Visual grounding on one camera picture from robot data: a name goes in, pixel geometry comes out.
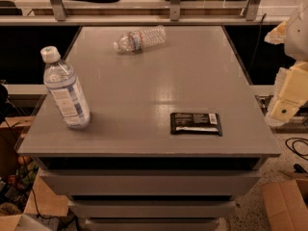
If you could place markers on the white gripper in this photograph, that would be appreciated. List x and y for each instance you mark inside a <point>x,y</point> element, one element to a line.
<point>297,36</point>

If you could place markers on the clear crushed water bottle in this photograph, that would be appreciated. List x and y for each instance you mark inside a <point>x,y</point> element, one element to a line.
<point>143,38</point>

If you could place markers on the cardboard box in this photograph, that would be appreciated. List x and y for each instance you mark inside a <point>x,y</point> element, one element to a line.
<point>42,205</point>
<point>286,204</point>

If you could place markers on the grey drawer cabinet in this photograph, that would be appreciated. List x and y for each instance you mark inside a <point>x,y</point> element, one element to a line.
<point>125,171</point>

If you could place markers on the cardboard box right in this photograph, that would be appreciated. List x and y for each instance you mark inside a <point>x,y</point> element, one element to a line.
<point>286,204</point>

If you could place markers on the blue label water bottle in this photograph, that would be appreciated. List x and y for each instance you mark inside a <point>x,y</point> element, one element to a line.
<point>63,84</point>

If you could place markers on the black snack bar wrapper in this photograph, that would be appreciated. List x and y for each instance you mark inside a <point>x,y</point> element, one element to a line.
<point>195,123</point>

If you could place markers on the cardboard box left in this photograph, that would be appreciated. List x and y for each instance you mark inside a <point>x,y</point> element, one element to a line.
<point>42,205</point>

